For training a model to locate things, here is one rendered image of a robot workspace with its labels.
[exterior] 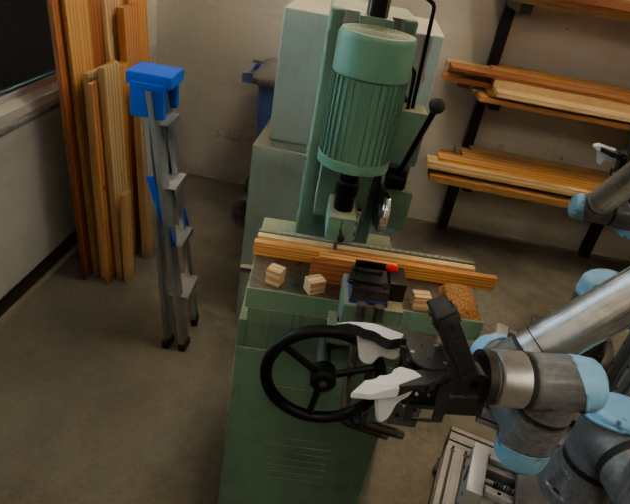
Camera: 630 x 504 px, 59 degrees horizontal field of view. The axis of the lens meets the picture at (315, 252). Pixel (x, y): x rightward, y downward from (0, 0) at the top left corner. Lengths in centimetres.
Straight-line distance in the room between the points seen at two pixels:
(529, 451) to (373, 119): 75
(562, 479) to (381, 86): 86
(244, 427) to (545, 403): 108
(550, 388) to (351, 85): 76
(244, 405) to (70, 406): 90
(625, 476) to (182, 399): 167
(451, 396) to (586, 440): 44
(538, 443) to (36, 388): 196
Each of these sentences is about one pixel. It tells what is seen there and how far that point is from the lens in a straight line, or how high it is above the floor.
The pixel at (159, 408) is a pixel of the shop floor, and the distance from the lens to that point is 230.
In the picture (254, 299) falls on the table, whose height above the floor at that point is 87.
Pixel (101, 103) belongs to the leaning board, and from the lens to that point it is 259.
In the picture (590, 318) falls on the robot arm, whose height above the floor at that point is 125.
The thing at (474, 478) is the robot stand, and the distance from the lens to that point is 127.
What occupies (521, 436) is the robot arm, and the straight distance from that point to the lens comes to 85.
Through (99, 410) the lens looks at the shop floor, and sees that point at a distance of 232.
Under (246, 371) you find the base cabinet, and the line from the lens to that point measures 155.
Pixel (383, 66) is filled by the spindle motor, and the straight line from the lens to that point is 123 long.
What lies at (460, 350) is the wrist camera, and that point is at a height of 127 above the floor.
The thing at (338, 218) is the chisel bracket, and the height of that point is 107.
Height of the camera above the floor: 169
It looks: 30 degrees down
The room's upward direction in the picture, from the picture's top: 10 degrees clockwise
